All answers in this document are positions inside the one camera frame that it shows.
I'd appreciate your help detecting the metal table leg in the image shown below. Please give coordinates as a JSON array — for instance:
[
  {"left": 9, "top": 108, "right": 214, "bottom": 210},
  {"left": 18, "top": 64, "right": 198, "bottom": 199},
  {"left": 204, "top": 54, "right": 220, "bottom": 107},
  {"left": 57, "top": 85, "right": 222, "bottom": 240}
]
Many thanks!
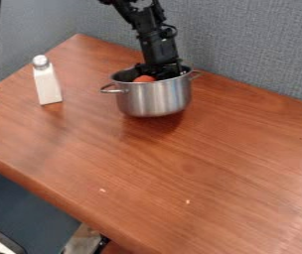
[{"left": 61, "top": 223, "right": 109, "bottom": 254}]

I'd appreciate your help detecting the metal pot with handles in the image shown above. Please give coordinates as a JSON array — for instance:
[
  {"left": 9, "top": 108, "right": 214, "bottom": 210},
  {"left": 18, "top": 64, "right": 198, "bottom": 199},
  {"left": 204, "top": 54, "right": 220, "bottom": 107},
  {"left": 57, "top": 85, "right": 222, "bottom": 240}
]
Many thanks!
[{"left": 100, "top": 65, "right": 202, "bottom": 117}]

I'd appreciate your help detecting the white salt shaker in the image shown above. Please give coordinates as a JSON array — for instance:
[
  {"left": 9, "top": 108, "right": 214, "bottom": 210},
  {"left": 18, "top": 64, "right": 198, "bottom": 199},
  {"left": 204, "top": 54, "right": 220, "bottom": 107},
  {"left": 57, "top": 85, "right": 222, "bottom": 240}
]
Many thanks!
[{"left": 32, "top": 55, "right": 62, "bottom": 105}]

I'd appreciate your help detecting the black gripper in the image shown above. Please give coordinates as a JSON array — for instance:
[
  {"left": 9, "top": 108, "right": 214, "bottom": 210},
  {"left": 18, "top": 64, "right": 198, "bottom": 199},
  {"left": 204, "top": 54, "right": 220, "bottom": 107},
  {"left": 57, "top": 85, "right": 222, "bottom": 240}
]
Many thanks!
[{"left": 133, "top": 24, "right": 182, "bottom": 80}]

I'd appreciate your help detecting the red and white toy mushroom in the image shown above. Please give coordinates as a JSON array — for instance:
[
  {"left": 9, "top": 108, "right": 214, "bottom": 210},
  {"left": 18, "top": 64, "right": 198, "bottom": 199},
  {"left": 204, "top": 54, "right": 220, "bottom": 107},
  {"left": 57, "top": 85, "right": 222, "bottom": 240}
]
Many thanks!
[{"left": 132, "top": 75, "right": 156, "bottom": 82}]

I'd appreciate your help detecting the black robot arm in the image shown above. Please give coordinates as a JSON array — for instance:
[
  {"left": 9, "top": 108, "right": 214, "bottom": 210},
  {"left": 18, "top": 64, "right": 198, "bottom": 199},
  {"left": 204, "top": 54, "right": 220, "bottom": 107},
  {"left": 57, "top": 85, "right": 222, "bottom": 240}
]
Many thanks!
[{"left": 97, "top": 0, "right": 183, "bottom": 80}]

